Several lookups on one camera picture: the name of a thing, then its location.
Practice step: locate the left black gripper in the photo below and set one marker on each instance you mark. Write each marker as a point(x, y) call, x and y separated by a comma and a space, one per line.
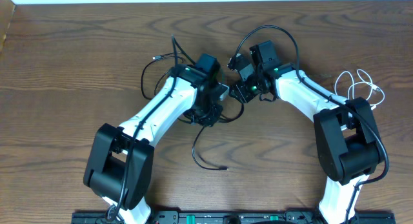
point(213, 119)

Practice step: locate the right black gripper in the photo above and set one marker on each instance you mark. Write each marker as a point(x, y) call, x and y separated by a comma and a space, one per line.
point(241, 93)

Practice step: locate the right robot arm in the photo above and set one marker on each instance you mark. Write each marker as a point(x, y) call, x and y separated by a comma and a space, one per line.
point(349, 148)

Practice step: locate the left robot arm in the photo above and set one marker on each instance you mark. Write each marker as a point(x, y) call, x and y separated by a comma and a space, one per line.
point(119, 166)

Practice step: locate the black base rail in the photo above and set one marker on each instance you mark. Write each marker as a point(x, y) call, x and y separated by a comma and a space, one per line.
point(290, 216)

